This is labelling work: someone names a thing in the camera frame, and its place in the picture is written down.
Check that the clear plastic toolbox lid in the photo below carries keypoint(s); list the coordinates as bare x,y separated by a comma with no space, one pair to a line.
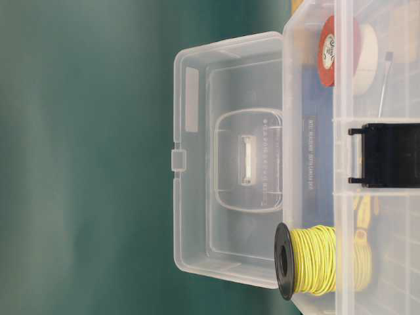
227,158

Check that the black toolbox latch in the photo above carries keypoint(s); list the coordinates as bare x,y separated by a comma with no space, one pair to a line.
390,155

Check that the white masking tape roll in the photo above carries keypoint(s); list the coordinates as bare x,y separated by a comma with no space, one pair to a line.
366,54

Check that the red tape roll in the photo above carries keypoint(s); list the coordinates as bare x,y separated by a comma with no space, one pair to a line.
327,51

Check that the clear plastic toolbox base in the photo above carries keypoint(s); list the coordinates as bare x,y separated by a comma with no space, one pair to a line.
377,269

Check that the blue flat box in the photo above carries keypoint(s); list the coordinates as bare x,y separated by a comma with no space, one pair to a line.
317,150

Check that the yellow wire spool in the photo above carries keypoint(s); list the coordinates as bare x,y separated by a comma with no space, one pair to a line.
305,260

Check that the yellow handled tool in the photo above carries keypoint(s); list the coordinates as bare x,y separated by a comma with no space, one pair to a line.
366,209

